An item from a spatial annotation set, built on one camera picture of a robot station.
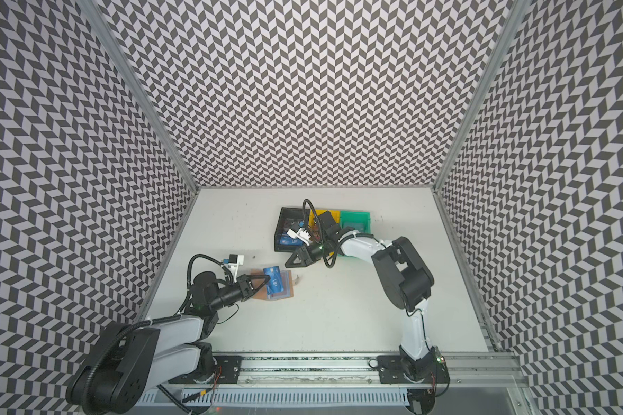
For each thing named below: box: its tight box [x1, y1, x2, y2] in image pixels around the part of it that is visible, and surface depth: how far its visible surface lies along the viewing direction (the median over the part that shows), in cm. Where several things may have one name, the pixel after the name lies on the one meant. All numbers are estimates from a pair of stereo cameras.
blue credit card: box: [263, 265, 284, 295], surface depth 84 cm
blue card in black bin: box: [279, 233, 304, 246], surface depth 101 cm
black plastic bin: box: [274, 206, 308, 253], surface depth 101 cm
